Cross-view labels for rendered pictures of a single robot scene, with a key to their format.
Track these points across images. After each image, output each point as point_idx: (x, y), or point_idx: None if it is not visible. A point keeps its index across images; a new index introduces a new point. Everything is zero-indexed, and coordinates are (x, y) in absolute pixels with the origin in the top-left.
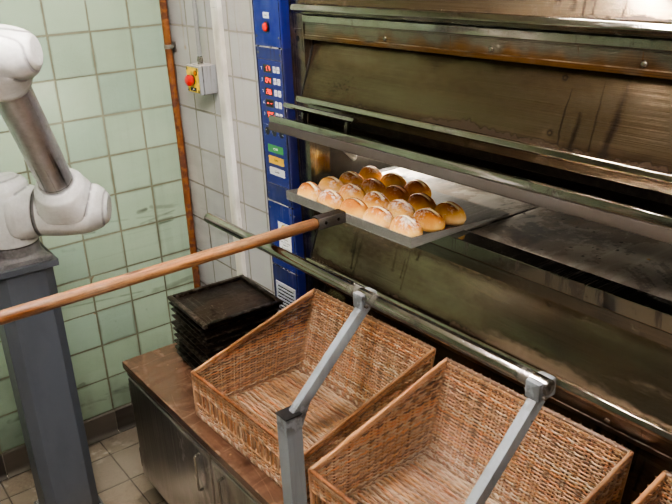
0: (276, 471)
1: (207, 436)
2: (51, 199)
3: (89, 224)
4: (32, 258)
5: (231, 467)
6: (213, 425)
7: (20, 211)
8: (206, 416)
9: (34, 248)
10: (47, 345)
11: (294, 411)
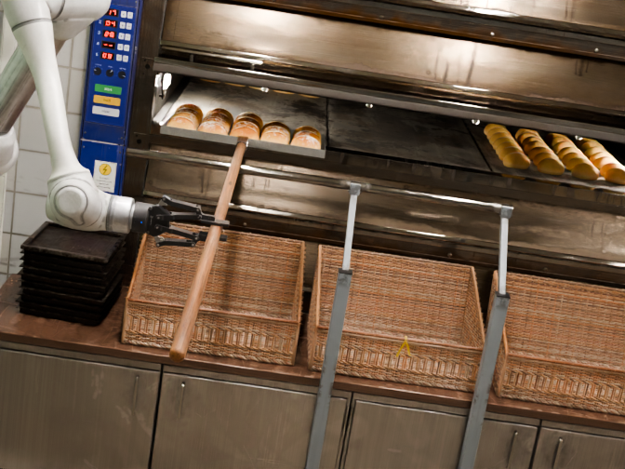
0: (258, 350)
1: (157, 352)
2: (2, 140)
3: (10, 167)
4: None
5: (209, 363)
6: (153, 343)
7: None
8: (143, 338)
9: None
10: None
11: (348, 269)
